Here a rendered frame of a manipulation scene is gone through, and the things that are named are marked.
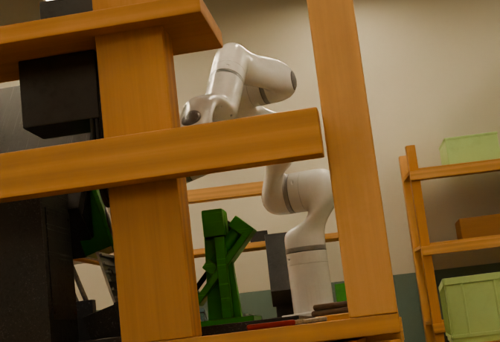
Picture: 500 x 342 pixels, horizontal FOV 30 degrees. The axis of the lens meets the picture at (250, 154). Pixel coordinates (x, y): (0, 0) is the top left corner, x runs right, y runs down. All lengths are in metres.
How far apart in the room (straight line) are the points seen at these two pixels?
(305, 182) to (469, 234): 4.77
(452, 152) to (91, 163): 5.81
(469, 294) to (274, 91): 0.73
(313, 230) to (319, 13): 1.01
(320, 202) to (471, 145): 4.84
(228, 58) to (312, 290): 0.75
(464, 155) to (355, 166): 5.70
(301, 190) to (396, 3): 5.69
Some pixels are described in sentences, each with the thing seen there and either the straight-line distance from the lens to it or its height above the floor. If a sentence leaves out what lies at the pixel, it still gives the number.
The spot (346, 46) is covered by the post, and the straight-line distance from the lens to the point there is 1.83.
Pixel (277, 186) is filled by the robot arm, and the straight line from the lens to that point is 2.72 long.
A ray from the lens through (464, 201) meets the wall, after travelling 7.97.
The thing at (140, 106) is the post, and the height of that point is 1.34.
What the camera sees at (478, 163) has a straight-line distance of 7.38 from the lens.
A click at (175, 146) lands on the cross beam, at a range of 1.78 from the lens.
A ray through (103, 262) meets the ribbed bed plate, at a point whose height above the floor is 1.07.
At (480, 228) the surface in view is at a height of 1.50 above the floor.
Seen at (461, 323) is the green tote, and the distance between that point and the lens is 2.49.
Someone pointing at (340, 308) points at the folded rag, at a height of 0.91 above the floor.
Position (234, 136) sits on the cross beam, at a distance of 1.76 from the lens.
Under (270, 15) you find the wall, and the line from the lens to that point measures 8.23.
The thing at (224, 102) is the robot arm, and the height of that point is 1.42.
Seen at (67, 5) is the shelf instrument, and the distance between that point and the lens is 2.03.
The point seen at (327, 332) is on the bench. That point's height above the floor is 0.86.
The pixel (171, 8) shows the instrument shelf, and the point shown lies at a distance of 1.87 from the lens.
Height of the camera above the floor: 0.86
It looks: 11 degrees up
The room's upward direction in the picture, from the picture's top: 7 degrees counter-clockwise
